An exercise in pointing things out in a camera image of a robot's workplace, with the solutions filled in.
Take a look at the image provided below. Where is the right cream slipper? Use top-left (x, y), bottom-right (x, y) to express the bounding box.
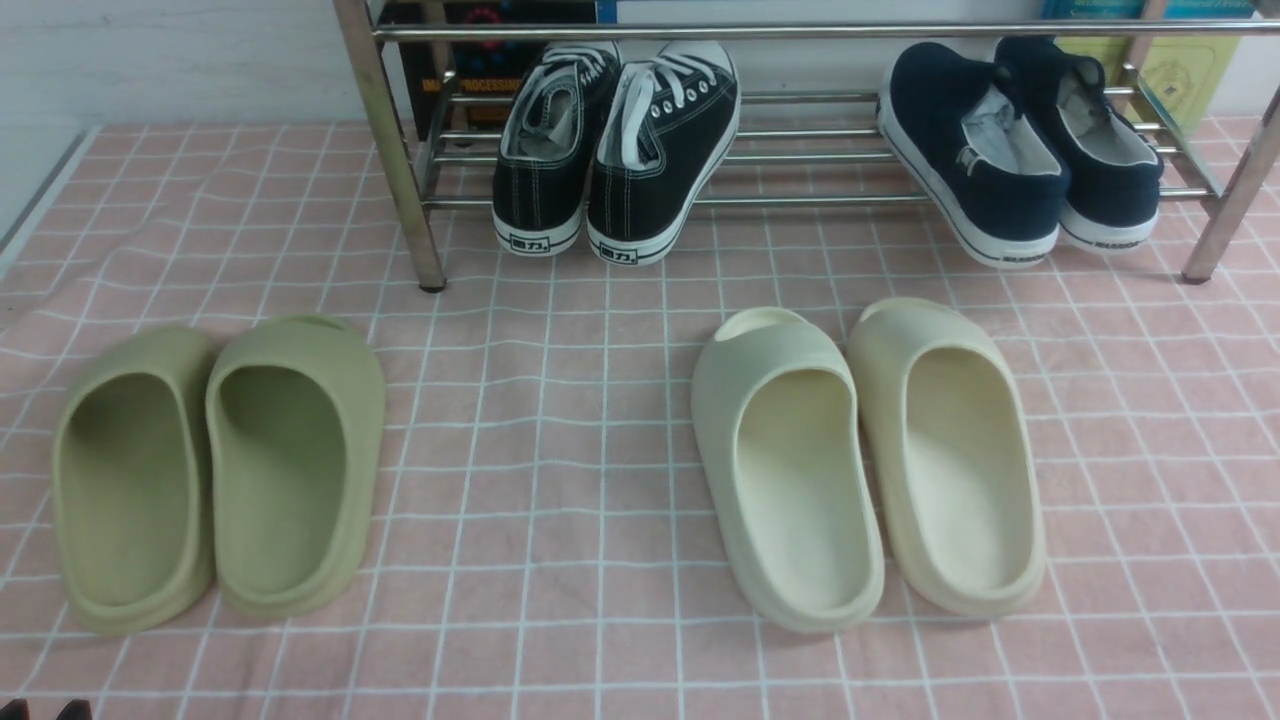
top-left (847, 297), bottom-right (1047, 618)

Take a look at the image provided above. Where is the teal yellow book behind rack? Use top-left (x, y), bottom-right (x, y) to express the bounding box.
top-left (1039, 1), bottom-right (1254, 131)

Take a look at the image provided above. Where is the left black canvas sneaker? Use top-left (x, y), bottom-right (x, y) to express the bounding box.
top-left (492, 42), bottom-right (622, 258)

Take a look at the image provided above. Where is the metal shoe rack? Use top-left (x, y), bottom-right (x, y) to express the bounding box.
top-left (334, 1), bottom-right (1277, 293)

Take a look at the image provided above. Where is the left olive green slipper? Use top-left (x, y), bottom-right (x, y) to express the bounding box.
top-left (51, 325), bottom-right (218, 635)

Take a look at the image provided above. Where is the dark object bottom left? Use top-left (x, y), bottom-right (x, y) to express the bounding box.
top-left (0, 698), bottom-right (93, 720)

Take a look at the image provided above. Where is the black book behind rack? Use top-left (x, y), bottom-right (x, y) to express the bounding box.
top-left (378, 1), bottom-right (617, 138)

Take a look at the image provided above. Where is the navy slip-on shoe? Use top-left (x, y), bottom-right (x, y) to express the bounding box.
top-left (876, 42), bottom-right (1070, 269)
top-left (993, 36), bottom-right (1164, 254)

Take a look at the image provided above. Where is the right black canvas sneaker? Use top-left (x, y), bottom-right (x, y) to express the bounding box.
top-left (588, 40), bottom-right (741, 266)

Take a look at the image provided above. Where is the right olive green slipper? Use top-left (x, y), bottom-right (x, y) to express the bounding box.
top-left (205, 315), bottom-right (387, 619)

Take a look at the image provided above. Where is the olive green slipper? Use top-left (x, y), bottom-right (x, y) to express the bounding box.
top-left (51, 325), bottom-right (218, 635)
top-left (205, 315), bottom-right (387, 619)

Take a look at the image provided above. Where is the black canvas sneaker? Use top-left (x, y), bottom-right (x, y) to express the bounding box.
top-left (492, 42), bottom-right (622, 258)
top-left (588, 40), bottom-right (741, 266)

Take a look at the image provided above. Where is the cream slipper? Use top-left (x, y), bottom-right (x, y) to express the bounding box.
top-left (847, 297), bottom-right (1047, 618)
top-left (691, 307), bottom-right (884, 634)

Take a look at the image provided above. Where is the pink checkered cloth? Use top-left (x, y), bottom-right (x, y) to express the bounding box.
top-left (1, 124), bottom-right (1277, 719)

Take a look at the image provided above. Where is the left cream slipper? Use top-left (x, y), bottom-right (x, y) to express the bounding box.
top-left (691, 307), bottom-right (884, 634)

